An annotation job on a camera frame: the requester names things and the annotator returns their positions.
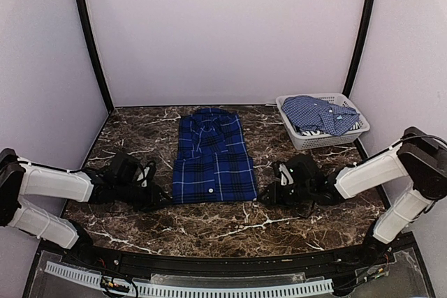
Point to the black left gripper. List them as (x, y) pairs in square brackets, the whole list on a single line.
[(153, 201)]

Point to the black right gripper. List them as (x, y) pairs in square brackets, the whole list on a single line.
[(274, 196)]

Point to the blue plaid long sleeve shirt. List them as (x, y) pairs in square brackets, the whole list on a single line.
[(213, 163)]

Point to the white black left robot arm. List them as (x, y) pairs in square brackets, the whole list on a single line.
[(20, 178)]

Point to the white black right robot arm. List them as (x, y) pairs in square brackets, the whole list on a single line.
[(417, 157)]

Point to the white plastic laundry basket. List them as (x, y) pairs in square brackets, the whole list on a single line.
[(312, 142)]

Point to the black white garment in basket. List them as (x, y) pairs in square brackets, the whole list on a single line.
[(302, 132)]

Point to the blue small-check shirt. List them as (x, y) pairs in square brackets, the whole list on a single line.
[(312, 114)]

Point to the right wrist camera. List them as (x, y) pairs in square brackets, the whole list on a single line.
[(297, 169)]

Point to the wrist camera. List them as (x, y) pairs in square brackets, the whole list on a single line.
[(127, 169), (297, 169)]

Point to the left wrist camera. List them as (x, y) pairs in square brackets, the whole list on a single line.
[(127, 169)]

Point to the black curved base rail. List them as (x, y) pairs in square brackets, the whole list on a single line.
[(141, 265)]

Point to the white slotted cable duct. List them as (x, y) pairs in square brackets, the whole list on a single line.
[(192, 286)]

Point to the black frame post left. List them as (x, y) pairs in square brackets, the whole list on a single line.
[(93, 54)]

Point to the black frame post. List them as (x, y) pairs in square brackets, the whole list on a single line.
[(361, 38), (93, 54)]

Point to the black frame post right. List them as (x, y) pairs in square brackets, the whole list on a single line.
[(361, 38)]

